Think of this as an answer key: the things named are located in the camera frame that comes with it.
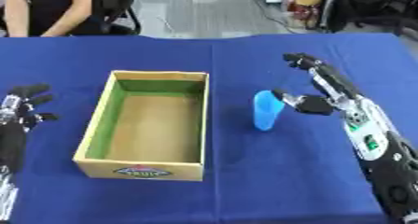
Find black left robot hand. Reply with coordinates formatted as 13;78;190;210
0;83;61;174

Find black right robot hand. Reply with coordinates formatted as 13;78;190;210
271;52;363;117

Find tan cardboard box green inside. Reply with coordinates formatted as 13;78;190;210
72;70;211;182

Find blue plastic cup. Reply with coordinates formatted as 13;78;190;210
251;90;287;133

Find black office chair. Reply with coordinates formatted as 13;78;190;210
88;0;144;35
325;0;418;35

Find person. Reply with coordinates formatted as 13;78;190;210
1;0;105;38

